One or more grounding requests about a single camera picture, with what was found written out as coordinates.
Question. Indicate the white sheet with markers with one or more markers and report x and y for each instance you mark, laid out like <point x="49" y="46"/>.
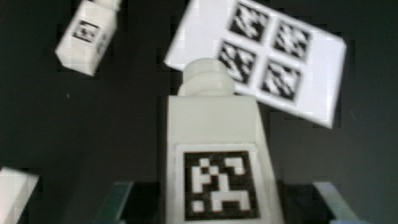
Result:
<point x="283" y="55"/>

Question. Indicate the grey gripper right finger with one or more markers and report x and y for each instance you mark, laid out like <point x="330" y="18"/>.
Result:
<point x="346" y="216"/>

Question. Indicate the white U-shaped obstacle fence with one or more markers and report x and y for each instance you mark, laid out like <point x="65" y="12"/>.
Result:
<point x="17" y="187"/>

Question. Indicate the white table leg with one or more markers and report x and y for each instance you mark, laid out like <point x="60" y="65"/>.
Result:
<point x="221" y="190"/>
<point x="88" y="36"/>

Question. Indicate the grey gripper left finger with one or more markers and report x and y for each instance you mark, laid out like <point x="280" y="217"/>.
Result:
<point x="115" y="204"/>

